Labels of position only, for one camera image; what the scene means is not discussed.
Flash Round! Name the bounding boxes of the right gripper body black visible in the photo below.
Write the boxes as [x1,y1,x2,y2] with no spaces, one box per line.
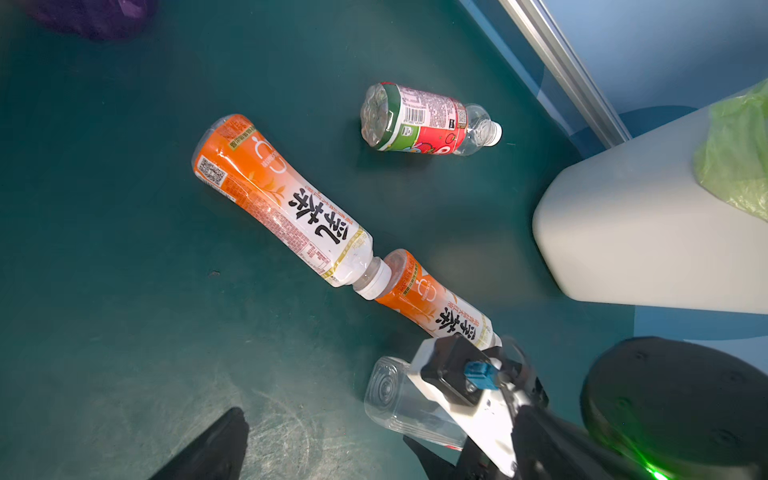
[403,436,516,480]

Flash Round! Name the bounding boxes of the orange label white bottle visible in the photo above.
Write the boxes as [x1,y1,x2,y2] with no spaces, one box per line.
[375,249,502,350]

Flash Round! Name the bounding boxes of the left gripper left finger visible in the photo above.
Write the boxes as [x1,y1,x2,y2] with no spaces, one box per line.
[150,407,249,480]

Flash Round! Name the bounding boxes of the aluminium frame rear rail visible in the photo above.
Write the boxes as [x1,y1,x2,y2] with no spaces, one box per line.
[501,0,632,149]

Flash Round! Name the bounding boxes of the clear bottle red green label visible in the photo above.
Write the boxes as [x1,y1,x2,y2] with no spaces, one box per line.
[364,356,467,451]

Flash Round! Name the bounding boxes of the white trash bin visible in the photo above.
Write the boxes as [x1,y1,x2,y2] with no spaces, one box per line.
[532,109,767,314]

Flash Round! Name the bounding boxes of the purple plastic vase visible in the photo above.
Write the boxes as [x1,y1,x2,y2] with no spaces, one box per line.
[16,0,158,41]

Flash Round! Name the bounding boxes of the green bin liner bag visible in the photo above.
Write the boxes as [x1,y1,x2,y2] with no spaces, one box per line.
[693,81,767,221]

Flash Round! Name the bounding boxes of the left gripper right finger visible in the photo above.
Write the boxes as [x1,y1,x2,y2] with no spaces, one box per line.
[511,406,648,479]

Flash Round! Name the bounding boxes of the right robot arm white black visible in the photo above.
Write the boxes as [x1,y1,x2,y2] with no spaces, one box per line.
[406,335,767,479]

